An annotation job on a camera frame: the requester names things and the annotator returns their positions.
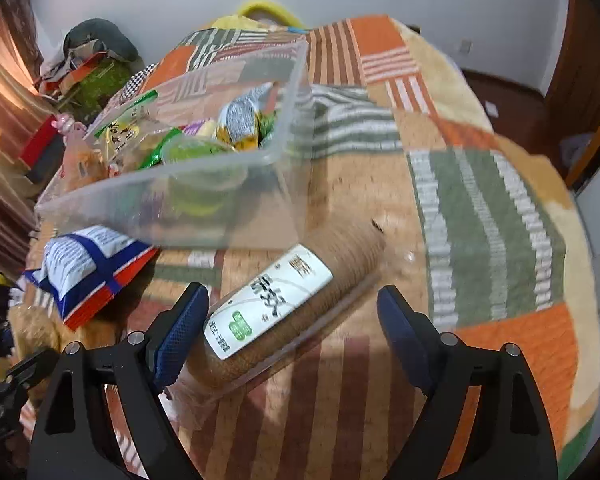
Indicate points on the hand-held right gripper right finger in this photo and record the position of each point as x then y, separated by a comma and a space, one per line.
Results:
402, 331

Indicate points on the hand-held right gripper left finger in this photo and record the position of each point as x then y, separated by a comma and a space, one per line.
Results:
182, 329

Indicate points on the clear plastic container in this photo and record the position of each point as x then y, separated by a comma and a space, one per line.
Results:
205, 225

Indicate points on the brown biscuit roll packet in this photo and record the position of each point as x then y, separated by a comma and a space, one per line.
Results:
300, 285

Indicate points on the green jelly cup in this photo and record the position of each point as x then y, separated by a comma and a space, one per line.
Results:
200, 152

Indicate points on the white green snack packet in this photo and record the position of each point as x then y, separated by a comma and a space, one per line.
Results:
127, 115

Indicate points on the silver yellow snack packet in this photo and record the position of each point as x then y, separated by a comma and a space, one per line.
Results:
240, 115

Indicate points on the blue white snack bag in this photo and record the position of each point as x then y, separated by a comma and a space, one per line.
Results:
85, 265

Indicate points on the orange green patchwork blanket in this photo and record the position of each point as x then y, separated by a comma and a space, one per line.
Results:
480, 210

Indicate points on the red box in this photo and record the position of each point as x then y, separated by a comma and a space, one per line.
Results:
40, 142

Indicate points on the green stick snack packet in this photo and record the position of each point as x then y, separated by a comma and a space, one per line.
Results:
269, 127

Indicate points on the pink toy rabbit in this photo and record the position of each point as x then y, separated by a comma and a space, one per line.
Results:
70, 127

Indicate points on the pink striped curtain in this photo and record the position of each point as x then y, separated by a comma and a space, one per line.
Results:
5, 110

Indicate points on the white paper on floor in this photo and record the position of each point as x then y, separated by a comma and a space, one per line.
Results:
491, 108

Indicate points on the checkered patterned quilt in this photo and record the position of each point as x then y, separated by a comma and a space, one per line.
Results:
137, 82

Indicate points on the orange cardboard box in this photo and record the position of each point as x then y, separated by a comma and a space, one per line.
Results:
67, 72

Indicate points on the small brown box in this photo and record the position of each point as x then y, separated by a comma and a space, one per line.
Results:
413, 28

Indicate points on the yellow padded tube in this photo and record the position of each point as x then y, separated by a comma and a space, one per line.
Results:
267, 5

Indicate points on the white wall socket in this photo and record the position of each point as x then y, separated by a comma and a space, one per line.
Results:
464, 46

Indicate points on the wooden door frame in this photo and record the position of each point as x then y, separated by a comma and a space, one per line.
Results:
585, 90

